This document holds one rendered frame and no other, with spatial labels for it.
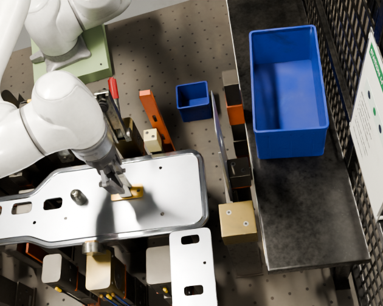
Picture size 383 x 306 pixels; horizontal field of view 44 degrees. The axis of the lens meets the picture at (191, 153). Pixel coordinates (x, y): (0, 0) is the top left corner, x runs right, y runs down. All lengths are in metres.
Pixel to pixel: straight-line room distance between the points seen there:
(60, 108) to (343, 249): 0.66
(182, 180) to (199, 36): 0.83
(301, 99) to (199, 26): 0.78
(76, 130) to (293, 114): 0.59
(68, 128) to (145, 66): 1.01
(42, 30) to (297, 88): 0.92
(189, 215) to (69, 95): 0.47
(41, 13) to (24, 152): 0.91
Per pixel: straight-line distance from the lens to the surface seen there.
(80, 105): 0.86
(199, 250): 1.13
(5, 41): 1.05
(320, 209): 1.12
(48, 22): 1.75
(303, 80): 1.30
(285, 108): 1.25
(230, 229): 1.07
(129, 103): 1.76
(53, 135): 0.89
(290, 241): 1.09
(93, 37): 1.95
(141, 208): 1.20
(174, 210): 1.18
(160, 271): 1.16
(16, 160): 0.91
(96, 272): 1.13
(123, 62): 1.90
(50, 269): 1.24
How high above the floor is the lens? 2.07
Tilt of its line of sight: 59 degrees down
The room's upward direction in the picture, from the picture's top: 19 degrees counter-clockwise
